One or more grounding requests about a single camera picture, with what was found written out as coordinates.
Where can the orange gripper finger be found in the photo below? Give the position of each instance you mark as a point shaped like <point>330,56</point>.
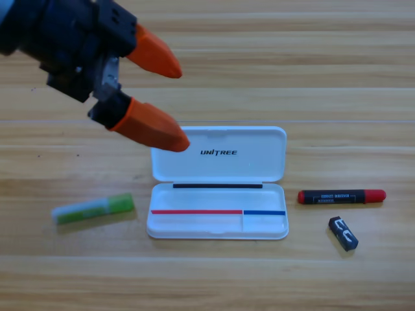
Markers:
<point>149,126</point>
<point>152,52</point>

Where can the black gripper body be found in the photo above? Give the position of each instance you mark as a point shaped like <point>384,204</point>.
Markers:
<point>65,35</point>

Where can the white Unitree pencil case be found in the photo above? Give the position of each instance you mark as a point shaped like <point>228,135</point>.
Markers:
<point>227,162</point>

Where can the green glue stick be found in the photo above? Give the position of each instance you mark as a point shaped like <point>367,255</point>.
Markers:
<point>97,207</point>

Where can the black marker with red cap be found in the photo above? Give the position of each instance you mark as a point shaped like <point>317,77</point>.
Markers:
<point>337,196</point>

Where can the black eraser with white print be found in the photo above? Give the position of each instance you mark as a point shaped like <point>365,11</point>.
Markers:
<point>343,234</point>

